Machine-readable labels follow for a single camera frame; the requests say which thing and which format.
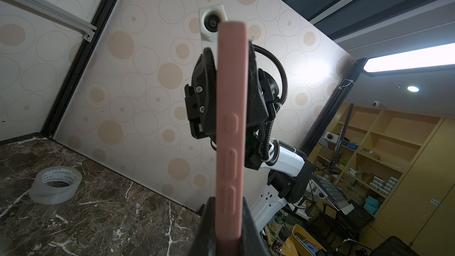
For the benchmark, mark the phone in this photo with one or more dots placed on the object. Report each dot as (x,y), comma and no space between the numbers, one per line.
(231,98)

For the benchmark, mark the ceiling light panel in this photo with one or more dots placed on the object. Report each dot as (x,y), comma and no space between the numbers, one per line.
(422,58)

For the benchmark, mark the wooden shelving unit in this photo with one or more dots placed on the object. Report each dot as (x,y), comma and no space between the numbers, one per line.
(406,161)

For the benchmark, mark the back aluminium frame rail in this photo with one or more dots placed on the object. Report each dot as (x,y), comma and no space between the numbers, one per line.
(59,15)

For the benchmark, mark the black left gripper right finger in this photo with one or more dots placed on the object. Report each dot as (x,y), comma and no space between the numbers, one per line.
(252,243)

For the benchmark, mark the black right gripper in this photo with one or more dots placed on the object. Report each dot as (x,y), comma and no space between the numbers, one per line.
(200,100)

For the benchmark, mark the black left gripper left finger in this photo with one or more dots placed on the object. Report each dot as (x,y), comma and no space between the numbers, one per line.
(205,242)

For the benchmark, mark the clear tape roll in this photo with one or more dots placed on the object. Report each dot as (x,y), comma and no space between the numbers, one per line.
(55,185)

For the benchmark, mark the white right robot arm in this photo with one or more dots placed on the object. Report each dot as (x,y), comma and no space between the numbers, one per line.
(289,168)

